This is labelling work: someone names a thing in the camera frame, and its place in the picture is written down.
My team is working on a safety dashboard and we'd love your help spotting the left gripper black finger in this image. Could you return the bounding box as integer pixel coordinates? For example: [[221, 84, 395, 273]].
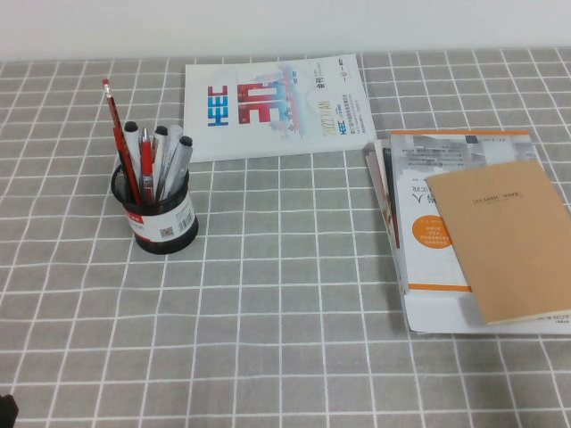
[[0, 394, 20, 428]]

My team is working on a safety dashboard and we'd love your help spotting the red wooden pencil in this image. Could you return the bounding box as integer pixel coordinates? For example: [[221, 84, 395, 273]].
[[101, 78, 143, 205]]

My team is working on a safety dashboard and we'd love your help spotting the black mesh pen holder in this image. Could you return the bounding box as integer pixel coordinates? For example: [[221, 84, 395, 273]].
[[110, 160, 200, 256]]

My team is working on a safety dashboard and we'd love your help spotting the white HEEC book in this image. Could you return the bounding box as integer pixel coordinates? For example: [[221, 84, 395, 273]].
[[184, 53, 377, 162]]

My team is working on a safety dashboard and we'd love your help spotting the large white paper booklet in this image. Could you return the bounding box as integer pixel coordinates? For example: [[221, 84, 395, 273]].
[[402, 284, 571, 336]]

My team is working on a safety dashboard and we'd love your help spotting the thin colourful booklet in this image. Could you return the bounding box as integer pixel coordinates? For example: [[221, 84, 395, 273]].
[[365, 150, 389, 206], [373, 137, 402, 251]]

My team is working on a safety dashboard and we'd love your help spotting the orange white book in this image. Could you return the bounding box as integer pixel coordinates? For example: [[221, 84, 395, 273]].
[[390, 129, 539, 295]]

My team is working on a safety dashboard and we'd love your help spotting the brown kraft notebook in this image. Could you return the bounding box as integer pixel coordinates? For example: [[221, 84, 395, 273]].
[[423, 160, 571, 325]]

